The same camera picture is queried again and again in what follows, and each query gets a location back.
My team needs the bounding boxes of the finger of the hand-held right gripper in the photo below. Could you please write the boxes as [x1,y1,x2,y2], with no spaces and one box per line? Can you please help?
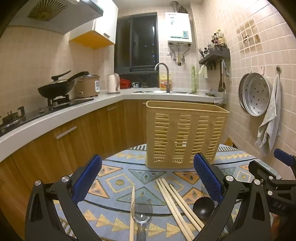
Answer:
[248,160,284,186]
[273,148,296,167]

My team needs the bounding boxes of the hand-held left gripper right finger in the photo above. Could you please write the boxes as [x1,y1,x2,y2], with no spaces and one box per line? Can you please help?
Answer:
[193,153,272,241]

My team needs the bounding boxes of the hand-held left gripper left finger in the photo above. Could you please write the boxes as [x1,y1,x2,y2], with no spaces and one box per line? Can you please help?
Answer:
[25,154,103,241]

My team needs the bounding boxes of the black spoon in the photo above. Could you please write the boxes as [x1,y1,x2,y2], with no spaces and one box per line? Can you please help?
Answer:
[193,197,216,222]

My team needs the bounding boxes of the wooden chopstick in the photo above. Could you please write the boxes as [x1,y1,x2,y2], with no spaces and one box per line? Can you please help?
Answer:
[169,184,205,227]
[156,179,196,241]
[160,178,203,232]
[129,185,136,241]

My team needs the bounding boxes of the yellow plastic slotted basket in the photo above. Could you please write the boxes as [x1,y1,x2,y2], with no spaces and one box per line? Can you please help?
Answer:
[145,100,230,169]

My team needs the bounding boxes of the metal spoon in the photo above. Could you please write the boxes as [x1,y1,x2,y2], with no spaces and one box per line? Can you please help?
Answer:
[131,200,153,241]

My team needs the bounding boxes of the blue patterned tablecloth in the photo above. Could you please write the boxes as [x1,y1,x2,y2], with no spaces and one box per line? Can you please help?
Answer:
[52,144,281,241]

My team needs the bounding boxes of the grey hanging towel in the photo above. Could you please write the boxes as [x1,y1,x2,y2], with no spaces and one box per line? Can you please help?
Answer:
[255,74,282,156]

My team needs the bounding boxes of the perforated metal steamer tray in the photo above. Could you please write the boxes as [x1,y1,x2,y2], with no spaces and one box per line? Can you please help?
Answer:
[242,72,270,116]

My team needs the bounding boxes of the round metal tray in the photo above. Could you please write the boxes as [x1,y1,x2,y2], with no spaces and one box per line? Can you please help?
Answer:
[238,74,250,112]

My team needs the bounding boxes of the white countertop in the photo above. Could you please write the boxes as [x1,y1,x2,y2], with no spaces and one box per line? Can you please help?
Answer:
[0,88,226,163]

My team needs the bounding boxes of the black gas stove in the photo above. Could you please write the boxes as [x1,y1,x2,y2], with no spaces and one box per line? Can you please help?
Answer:
[0,95,95,137]

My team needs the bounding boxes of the beige rice cooker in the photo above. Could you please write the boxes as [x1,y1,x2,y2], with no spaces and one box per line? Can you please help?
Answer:
[74,74,100,99]

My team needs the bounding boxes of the steel sink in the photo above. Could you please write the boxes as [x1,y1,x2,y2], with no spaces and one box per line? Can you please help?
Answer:
[132,90,199,95]

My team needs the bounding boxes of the black wok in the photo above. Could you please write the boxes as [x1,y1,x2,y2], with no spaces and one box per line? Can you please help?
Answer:
[38,71,90,99]

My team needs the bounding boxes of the hanging metal spatula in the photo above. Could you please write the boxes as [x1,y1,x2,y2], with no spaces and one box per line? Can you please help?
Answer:
[218,60,227,93]

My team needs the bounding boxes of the white electric kettle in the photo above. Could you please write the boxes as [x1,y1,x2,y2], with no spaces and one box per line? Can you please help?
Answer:
[107,73,121,94]

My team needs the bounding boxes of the tall green patterned bottle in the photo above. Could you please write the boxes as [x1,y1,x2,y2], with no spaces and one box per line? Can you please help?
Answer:
[191,65,197,93]

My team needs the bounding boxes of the glass wok lid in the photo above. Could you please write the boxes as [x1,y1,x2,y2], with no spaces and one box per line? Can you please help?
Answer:
[51,70,72,84]

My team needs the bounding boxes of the curved metal faucet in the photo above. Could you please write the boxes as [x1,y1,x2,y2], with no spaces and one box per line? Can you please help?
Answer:
[154,62,171,93]

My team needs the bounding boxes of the row of seasoning bottles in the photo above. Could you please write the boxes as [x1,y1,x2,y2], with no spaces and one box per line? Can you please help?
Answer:
[207,29,228,50]

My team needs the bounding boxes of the dark framed window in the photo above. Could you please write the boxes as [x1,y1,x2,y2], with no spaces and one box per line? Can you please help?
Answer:
[114,12,160,75]

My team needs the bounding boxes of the white gas water heater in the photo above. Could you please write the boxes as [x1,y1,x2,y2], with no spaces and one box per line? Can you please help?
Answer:
[165,11,193,44]

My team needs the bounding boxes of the metal range hood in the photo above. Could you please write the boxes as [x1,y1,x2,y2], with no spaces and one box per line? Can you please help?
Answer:
[7,0,104,35]

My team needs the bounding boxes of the dark wall spice rack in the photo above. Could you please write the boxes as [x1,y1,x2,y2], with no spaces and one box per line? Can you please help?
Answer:
[198,48,231,70]

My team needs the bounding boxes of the picture wall tiles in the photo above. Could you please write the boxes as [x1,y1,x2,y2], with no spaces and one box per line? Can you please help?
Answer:
[239,20,263,54]

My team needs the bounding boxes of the water heater hoses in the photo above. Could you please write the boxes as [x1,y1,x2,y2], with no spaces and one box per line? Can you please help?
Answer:
[168,44,191,66]

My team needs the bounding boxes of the white and yellow wall cabinet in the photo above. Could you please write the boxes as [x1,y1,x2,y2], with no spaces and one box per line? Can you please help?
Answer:
[69,0,119,49]

